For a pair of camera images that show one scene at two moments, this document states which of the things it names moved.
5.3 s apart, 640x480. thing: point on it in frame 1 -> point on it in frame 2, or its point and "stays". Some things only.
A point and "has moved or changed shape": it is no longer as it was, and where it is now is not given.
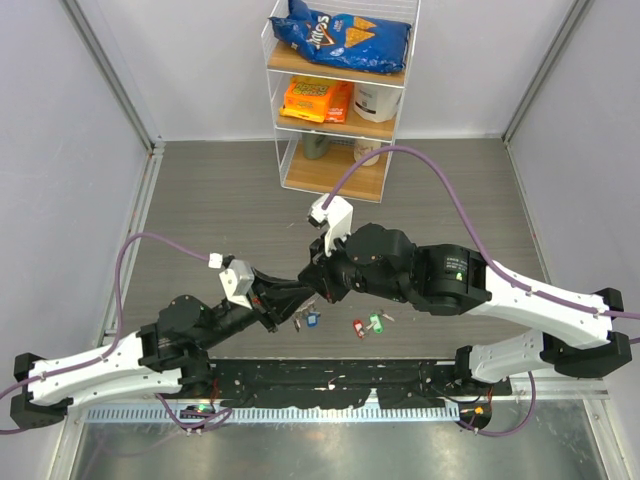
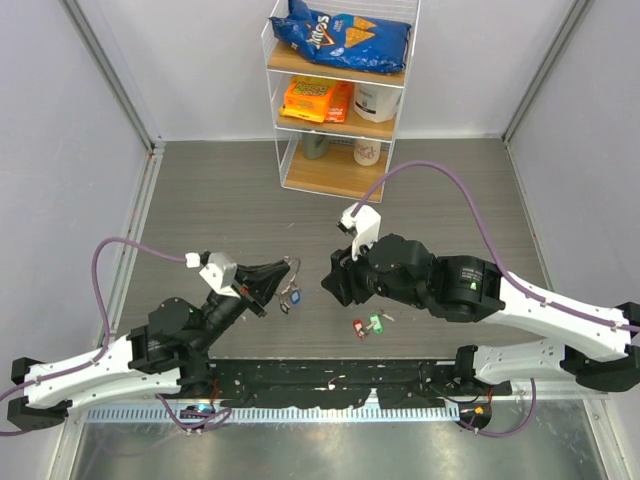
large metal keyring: (308, 308) has moved or changed shape
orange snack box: (317, 99) stays
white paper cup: (363, 147) stays
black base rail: (401, 383) stays
